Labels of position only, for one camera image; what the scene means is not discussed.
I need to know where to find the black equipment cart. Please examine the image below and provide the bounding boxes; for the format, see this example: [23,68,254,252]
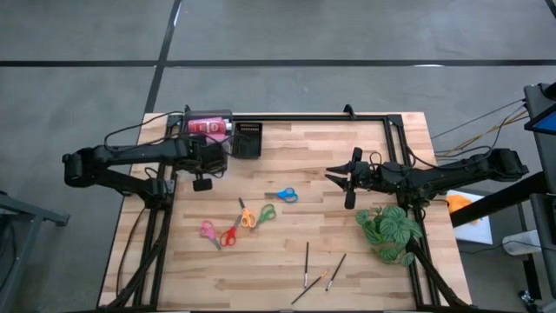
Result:
[523,81,556,195]

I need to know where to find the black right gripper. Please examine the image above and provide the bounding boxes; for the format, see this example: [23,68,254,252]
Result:
[325,147,407,210]

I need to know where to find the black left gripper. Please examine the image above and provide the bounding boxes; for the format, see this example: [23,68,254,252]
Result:
[175,137,229,192]

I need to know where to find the black diagonal beam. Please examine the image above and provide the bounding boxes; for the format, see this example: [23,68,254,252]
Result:
[449,171,549,228]

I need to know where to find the grey metal post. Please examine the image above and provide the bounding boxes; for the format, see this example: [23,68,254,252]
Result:
[528,193,556,313]

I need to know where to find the blue-handled scissors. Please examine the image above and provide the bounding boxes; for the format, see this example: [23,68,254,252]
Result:
[263,187,300,204]

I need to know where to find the yellow cable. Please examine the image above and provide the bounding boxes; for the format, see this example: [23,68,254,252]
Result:
[434,110,531,160]

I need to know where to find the white power adapter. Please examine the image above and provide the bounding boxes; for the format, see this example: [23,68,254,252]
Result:
[502,229,543,256]

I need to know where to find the pink-handled scissors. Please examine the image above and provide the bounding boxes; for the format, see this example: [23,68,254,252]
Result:
[199,220,222,252]

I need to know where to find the black caster wheel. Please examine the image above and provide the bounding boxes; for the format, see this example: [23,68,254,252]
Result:
[519,290,539,312]

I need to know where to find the green leafy plant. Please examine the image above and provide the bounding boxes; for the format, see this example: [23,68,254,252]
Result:
[354,205,423,268]

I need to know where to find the dark paintbrush orange ferrule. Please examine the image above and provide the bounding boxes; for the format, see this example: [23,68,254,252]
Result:
[289,269,330,305]

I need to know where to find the grey cable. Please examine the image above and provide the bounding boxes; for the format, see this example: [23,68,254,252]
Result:
[429,99,527,140]

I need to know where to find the orange-handled scissors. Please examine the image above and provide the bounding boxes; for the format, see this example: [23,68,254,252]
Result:
[236,197,258,230]

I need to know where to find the brown hanging cable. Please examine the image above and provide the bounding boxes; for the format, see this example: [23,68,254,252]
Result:
[115,207,148,297]

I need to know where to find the clear plastic bin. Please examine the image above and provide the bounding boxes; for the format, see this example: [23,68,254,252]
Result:
[173,138,231,182]

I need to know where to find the smoky grey plastic bin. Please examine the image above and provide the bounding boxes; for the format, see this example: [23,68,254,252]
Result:
[182,108,234,144]

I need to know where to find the dark thin paintbrush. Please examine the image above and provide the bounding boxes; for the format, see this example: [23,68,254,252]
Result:
[325,253,348,292]

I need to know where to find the red-handled scissors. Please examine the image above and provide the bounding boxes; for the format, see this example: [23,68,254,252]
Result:
[219,215,242,249]

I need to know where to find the green-handled scissors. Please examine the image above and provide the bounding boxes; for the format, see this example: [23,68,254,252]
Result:
[251,203,278,230]

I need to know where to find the blue screen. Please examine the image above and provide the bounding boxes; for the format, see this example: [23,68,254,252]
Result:
[524,113,556,134]

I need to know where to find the white board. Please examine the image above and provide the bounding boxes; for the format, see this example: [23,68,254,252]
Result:
[446,189,494,246]

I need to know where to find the grey metal stand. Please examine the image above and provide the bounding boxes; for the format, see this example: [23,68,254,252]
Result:
[0,190,70,313]

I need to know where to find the orange object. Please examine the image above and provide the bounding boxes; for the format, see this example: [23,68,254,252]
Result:
[446,194,475,215]

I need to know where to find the black mesh basket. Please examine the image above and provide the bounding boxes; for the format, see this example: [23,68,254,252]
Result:
[231,121,264,160]

